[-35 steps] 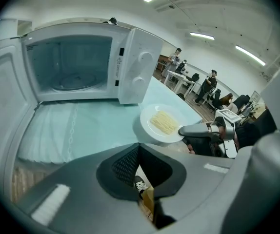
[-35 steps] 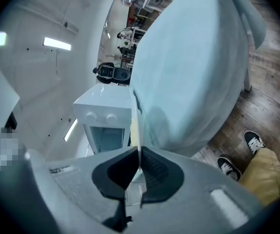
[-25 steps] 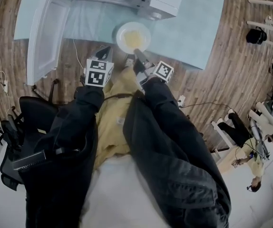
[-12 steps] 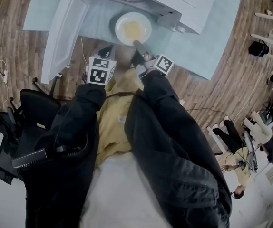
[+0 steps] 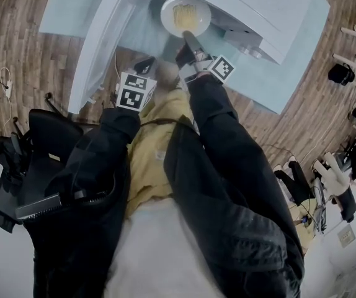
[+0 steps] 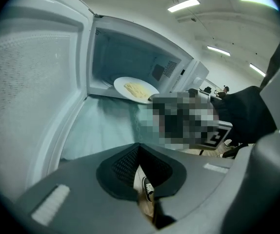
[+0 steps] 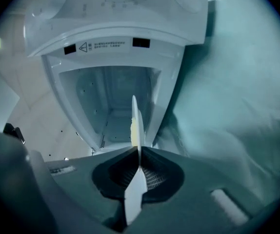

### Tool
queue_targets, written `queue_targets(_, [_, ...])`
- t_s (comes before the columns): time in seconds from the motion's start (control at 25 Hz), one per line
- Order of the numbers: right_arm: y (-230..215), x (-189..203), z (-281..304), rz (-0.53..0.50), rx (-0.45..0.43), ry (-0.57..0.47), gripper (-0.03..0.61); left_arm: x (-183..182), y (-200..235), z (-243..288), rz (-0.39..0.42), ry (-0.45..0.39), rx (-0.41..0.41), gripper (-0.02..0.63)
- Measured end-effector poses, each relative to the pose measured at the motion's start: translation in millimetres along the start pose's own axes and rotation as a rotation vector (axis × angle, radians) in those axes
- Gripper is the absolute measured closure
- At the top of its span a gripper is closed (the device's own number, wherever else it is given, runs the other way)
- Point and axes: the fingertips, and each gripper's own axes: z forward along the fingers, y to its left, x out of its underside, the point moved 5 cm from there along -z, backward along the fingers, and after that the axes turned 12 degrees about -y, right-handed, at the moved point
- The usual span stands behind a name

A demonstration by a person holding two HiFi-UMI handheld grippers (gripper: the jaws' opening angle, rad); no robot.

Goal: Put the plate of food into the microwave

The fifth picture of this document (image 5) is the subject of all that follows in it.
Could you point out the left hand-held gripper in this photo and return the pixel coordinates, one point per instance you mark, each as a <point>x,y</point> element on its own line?
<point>131,98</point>

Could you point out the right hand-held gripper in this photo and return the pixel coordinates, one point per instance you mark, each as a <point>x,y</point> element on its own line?
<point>221,68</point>

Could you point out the white plate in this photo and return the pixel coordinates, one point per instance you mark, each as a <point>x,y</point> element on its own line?
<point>168,17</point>

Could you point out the person's right forearm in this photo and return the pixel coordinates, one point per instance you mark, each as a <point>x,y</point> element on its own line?
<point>227,182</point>

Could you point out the person's yellow trousers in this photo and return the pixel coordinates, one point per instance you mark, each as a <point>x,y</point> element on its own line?
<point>153,160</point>

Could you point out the table with light blue cloth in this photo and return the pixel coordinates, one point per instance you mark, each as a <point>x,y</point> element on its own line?
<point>302,42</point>

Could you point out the white power strip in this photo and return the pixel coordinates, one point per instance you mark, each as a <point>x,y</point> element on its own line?
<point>9,90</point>

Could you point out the black bag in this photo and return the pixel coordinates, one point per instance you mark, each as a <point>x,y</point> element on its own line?
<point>340,74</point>

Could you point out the person's white shirt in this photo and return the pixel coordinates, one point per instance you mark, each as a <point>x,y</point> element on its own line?
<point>156,253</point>

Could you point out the black mesh office chair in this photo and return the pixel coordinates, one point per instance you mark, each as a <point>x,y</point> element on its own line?
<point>7,197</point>

